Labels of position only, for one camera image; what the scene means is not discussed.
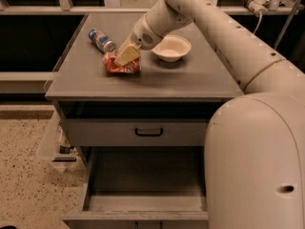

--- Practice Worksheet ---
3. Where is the white power strip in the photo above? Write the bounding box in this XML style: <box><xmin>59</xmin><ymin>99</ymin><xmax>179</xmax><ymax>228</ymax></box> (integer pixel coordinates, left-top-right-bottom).
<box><xmin>241</xmin><ymin>0</ymin><xmax>268</xmax><ymax>16</ymax></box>

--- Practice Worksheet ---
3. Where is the blue pepsi can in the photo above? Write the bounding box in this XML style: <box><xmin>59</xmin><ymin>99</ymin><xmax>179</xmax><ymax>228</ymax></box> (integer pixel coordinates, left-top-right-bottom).
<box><xmin>89</xmin><ymin>30</ymin><xmax>116</xmax><ymax>53</ymax></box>

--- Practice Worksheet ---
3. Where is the grey drawer cabinet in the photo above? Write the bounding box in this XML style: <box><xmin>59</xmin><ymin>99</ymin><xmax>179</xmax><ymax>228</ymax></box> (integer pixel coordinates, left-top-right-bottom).
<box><xmin>44</xmin><ymin>12</ymin><xmax>245</xmax><ymax>229</ymax></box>

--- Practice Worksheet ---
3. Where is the open grey middle drawer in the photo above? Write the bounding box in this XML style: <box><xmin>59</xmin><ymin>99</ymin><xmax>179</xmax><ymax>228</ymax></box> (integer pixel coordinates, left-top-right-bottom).
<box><xmin>63</xmin><ymin>147</ymin><xmax>208</xmax><ymax>229</ymax></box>

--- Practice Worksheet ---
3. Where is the red coke can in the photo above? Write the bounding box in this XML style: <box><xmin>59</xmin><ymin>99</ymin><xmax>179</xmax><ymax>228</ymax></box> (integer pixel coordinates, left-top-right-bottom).
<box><xmin>103</xmin><ymin>52</ymin><xmax>140</xmax><ymax>74</ymax></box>

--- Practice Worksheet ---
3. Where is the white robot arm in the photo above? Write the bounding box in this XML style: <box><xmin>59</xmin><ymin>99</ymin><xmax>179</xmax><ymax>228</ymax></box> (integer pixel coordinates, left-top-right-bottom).
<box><xmin>118</xmin><ymin>0</ymin><xmax>305</xmax><ymax>229</ymax></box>

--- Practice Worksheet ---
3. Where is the black drawer handle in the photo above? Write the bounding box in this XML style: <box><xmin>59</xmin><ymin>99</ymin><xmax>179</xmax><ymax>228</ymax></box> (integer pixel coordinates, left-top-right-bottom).
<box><xmin>134</xmin><ymin>128</ymin><xmax>163</xmax><ymax>137</ymax></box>

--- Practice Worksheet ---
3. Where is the white paper bowl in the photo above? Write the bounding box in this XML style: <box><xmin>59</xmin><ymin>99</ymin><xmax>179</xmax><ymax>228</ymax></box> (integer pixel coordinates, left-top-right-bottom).
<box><xmin>152</xmin><ymin>35</ymin><xmax>192</xmax><ymax>62</ymax></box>

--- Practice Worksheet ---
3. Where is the white power cable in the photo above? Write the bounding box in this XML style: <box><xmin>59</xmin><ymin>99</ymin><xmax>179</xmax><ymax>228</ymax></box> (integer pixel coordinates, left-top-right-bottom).
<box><xmin>253</xmin><ymin>10</ymin><xmax>263</xmax><ymax>36</ymax></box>

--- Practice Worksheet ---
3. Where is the closed grey upper drawer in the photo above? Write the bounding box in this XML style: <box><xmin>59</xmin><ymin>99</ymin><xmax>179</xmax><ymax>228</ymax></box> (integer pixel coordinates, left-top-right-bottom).
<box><xmin>60</xmin><ymin>119</ymin><xmax>208</xmax><ymax>147</ymax></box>

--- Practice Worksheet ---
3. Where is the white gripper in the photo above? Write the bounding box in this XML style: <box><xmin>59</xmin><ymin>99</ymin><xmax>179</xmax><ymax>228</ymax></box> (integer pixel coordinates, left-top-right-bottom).
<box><xmin>114</xmin><ymin>16</ymin><xmax>156</xmax><ymax>67</ymax></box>

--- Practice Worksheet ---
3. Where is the clear plastic storage bin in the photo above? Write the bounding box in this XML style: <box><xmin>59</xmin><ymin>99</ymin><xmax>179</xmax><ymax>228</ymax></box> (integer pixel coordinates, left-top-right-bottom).
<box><xmin>36</xmin><ymin>112</ymin><xmax>85</xmax><ymax>172</ymax></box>

